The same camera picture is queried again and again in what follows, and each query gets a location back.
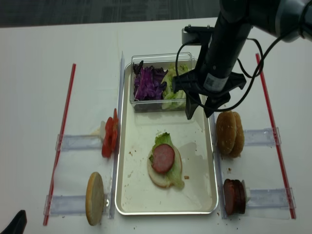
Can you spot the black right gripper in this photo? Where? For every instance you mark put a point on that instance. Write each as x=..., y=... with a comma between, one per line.
x=211, y=95

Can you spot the sausage patty slice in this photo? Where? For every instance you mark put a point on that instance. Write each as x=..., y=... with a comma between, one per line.
x=163, y=158

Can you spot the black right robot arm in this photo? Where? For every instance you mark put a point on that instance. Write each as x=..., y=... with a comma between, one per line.
x=287, y=20

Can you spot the shredded green lettuce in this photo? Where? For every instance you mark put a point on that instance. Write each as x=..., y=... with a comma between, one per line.
x=177, y=100

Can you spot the green lettuce leaf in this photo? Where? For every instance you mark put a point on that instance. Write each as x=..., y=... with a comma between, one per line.
x=174, y=170

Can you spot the white stopper by patties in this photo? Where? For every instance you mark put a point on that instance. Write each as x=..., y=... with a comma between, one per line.
x=247, y=192

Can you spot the rear tomato slice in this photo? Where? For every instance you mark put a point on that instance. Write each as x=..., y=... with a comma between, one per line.
x=114, y=130

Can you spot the tomato slice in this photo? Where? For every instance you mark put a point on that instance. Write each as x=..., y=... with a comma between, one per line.
x=114, y=130
x=108, y=139

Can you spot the rear sausage patty slices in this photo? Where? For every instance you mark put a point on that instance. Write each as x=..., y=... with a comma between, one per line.
x=234, y=197

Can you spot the front tomato slice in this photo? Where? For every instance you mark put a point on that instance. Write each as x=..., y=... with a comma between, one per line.
x=108, y=139

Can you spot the right long clear divider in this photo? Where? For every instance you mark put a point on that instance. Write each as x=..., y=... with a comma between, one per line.
x=218, y=169

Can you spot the long clear divider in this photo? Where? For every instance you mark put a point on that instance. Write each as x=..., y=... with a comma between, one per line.
x=218, y=169
x=116, y=152

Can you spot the front sesame bun top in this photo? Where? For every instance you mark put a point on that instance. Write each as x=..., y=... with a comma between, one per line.
x=225, y=132

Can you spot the sesame bun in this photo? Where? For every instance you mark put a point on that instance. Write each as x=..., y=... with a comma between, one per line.
x=239, y=140
x=225, y=132

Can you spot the shredded purple cabbage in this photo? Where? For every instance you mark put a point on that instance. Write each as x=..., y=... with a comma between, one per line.
x=147, y=84

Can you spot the clear plastic salad container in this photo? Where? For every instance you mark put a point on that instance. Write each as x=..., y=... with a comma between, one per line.
x=185, y=60

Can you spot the rear sesame bun top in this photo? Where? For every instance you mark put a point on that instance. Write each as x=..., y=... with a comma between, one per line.
x=239, y=140

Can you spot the metal serving tray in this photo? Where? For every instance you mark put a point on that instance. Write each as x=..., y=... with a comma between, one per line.
x=190, y=185

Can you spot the bottom bun on tray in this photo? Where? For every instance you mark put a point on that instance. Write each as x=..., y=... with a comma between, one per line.
x=161, y=178

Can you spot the white stopper by tomatoes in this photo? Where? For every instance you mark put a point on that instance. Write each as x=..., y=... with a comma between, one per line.
x=102, y=131

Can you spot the left long clear divider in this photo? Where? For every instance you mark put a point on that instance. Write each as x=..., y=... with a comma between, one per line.
x=116, y=152

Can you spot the right lower clear holder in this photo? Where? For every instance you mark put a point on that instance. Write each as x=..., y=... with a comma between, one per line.
x=280, y=198

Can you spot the right red strip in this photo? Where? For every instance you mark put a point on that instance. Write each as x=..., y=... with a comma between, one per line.
x=287, y=187

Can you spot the red strip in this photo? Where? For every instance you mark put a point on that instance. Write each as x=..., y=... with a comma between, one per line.
x=287, y=187
x=62, y=129

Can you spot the left upper clear holder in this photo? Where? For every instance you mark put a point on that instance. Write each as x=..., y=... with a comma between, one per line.
x=78, y=142

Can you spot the bun half at left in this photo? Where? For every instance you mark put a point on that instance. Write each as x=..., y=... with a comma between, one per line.
x=94, y=201

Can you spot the left red strip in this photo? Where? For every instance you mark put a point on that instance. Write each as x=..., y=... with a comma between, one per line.
x=62, y=129

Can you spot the left lower clear holder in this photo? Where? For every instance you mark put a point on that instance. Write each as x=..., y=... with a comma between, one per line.
x=65, y=205

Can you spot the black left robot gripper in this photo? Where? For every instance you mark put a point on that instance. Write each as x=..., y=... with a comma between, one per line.
x=17, y=225

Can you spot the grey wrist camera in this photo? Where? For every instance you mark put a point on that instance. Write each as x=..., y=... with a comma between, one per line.
x=196, y=35

